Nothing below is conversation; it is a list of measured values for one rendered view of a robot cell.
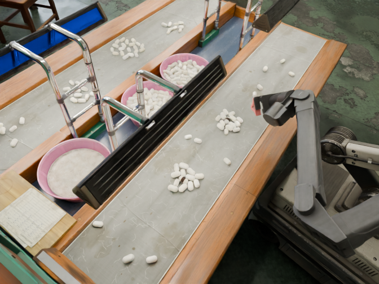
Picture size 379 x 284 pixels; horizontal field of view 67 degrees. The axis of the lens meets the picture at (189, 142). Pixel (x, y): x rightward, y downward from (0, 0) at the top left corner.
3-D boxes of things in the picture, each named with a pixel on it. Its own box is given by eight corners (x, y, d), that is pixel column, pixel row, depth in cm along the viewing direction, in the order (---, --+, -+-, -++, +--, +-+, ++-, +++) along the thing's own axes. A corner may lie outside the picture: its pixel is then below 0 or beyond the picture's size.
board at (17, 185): (77, 221, 94) (76, 220, 93) (39, 261, 86) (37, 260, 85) (13, 170, 104) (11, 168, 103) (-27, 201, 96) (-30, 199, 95)
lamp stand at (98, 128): (111, 125, 131) (90, 37, 96) (77, 153, 121) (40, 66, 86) (81, 106, 137) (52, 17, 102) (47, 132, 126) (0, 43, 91)
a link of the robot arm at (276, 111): (320, 111, 90) (311, 91, 85) (297, 137, 88) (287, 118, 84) (290, 104, 100) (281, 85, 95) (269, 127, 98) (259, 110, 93)
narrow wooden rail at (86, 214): (277, 35, 190) (282, 19, 181) (54, 276, 93) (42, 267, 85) (269, 32, 192) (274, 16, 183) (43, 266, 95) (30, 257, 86)
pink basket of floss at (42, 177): (116, 149, 123) (113, 135, 116) (115, 206, 107) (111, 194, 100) (51, 154, 120) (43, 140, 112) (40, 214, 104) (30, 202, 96)
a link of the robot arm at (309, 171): (332, 234, 65) (318, 209, 59) (306, 235, 68) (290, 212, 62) (321, 106, 92) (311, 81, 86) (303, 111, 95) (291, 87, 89)
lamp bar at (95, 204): (227, 76, 101) (230, 59, 95) (96, 211, 67) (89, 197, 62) (207, 67, 103) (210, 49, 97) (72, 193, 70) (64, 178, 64)
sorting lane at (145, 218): (325, 43, 176) (326, 40, 174) (121, 338, 79) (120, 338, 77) (280, 26, 185) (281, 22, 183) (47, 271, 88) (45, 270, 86)
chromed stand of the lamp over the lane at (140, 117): (183, 169, 119) (189, 87, 84) (152, 205, 108) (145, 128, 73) (146, 147, 125) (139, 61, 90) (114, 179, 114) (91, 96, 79)
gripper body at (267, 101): (286, 109, 106) (299, 107, 99) (261, 114, 103) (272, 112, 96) (283, 92, 105) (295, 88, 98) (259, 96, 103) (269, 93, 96)
